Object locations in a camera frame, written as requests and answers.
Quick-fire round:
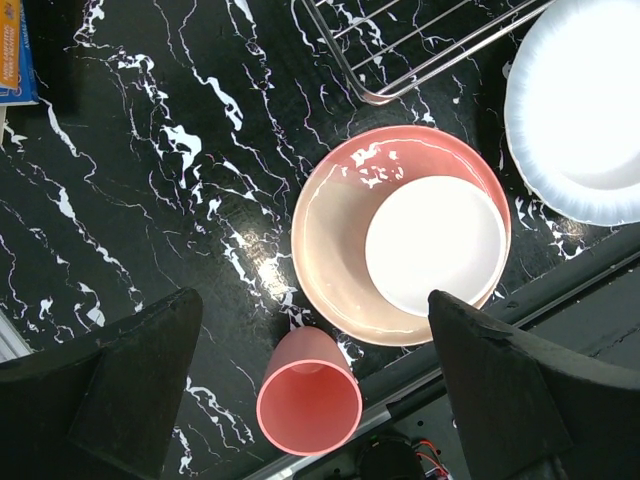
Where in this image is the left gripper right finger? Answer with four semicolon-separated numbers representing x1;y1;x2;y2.
428;290;639;479

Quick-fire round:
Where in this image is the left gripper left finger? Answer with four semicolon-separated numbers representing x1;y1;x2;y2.
1;288;203;479

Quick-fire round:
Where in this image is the white orange bowl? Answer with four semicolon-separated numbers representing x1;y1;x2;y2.
365;176;507;317

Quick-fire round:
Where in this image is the white scalloped plate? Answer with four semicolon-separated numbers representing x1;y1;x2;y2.
504;1;639;226

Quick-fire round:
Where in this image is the pink plastic cup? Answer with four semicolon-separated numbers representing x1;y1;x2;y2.
256;326;363;456

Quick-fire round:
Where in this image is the pink beige plate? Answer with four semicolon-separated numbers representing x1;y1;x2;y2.
291;125;512;347

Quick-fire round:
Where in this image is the orange book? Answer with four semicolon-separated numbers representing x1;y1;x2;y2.
1;0;39;108

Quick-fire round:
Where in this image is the wire dish rack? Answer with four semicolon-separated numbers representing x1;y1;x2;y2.
290;0;550;106

